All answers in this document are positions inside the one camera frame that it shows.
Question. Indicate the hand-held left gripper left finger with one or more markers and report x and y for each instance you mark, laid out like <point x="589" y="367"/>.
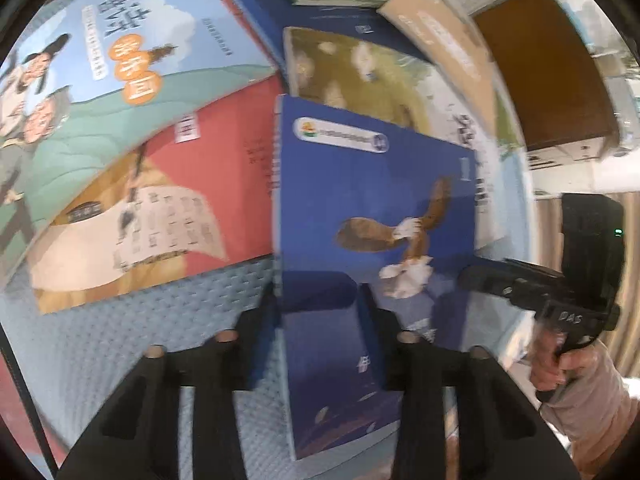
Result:
<point x="263" y="342"/>

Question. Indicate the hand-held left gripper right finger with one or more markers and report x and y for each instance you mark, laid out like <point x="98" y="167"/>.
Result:
<point x="371" y="312"/>

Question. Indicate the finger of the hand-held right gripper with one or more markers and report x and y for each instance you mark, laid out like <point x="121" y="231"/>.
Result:
<point x="500" y="282"/>
<point x="547" y="275"/>

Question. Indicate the blue eagle cover book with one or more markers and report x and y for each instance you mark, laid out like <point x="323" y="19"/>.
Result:
<point x="350" y="185"/>

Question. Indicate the person's right forearm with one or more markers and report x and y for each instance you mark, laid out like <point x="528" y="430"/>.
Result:
<point x="595" y="410"/>

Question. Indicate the person's right hand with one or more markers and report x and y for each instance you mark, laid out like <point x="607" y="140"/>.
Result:
<point x="545" y="365"/>

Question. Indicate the light blue quilted mat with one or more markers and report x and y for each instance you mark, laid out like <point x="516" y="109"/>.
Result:
<point x="150" y="340"/>

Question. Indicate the beige striped curtain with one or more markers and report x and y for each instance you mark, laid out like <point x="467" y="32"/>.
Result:
<point x="625" y="360"/>

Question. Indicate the red scroll cover book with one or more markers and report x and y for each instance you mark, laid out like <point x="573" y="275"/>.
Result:
<point x="210" y="170"/>

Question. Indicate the brown wooden cabinet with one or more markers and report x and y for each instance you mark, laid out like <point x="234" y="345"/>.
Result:
<point x="545" y="60"/>

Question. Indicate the rabbit cover picture book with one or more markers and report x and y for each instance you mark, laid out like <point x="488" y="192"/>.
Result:
<point x="350" y="75"/>

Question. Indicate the beige cover book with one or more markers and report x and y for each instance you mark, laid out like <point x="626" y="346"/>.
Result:
<point x="440" y="30"/>

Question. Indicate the dark blue book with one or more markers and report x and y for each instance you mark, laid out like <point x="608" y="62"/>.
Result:
<point x="260" y="5"/>

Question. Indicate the light blue cartoon cover book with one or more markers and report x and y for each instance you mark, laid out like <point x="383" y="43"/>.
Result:
<point x="150" y="20"/>

